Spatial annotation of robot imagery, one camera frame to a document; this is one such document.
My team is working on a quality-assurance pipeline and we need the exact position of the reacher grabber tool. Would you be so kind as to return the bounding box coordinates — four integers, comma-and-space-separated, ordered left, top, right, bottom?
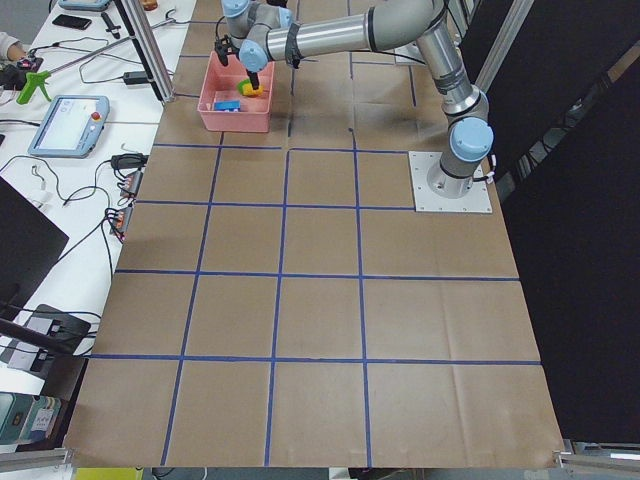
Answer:
16, 9, 181, 105

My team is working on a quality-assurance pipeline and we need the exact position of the yellow block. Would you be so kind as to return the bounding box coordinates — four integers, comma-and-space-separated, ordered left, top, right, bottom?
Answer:
243, 86, 264, 97

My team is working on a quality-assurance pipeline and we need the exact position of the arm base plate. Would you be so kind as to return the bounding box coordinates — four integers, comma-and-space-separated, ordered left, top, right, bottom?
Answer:
408, 151, 493, 215
394, 43, 424, 65

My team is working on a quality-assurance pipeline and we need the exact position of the black monitor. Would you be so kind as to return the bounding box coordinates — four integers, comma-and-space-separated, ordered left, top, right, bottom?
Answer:
0, 179, 69, 321

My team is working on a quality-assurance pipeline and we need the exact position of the pink plastic box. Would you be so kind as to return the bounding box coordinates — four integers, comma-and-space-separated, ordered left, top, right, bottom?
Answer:
197, 52, 275, 133

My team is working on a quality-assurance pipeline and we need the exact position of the person hand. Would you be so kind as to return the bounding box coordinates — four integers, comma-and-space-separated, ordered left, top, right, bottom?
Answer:
0, 31, 27, 62

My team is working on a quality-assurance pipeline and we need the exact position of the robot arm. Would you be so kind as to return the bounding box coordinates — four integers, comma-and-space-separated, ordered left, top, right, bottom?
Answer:
215, 1, 494, 199

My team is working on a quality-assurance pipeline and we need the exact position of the black power adapter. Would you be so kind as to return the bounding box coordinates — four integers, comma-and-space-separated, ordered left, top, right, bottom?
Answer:
122, 71, 149, 85

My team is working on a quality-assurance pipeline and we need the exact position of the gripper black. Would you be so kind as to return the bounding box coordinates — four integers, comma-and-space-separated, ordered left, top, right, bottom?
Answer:
246, 70, 260, 88

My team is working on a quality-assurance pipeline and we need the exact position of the teach pendant tablet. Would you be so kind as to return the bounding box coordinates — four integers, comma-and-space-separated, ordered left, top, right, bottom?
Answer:
28, 95, 110, 158

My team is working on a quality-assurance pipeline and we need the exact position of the blue block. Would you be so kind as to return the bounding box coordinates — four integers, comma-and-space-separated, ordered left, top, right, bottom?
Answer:
213, 100, 241, 112

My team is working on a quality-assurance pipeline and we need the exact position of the green block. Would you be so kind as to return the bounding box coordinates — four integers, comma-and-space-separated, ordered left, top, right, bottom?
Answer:
237, 79, 252, 95

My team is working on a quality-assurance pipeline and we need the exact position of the aluminium frame post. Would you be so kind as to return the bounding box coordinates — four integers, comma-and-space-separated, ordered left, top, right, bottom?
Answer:
114, 0, 175, 104

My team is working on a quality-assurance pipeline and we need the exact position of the black smartphone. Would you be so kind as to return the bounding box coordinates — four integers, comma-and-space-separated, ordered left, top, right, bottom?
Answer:
52, 14, 92, 31

